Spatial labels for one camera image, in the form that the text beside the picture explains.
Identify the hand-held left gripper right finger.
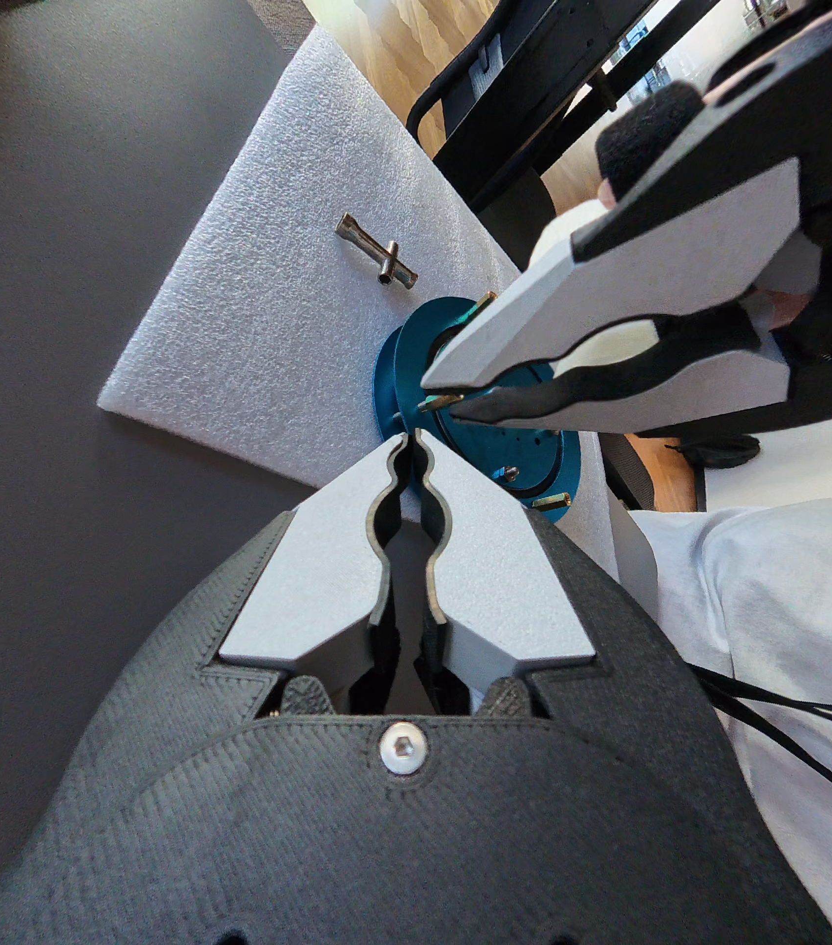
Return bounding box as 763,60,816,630
414,430,599,716

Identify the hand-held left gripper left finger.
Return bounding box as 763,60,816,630
218,434,413,716

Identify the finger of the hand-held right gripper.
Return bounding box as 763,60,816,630
422,157,805,392
451,305,791,433

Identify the blue round base plate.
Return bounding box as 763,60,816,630
373,295,581,527

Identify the metal socket wrench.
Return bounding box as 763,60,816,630
336,213,419,290

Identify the dark grey desk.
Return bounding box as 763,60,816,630
0,0,662,945

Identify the person's right hand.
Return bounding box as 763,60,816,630
765,291,814,332

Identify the white foam sheet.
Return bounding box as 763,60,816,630
97,26,619,580

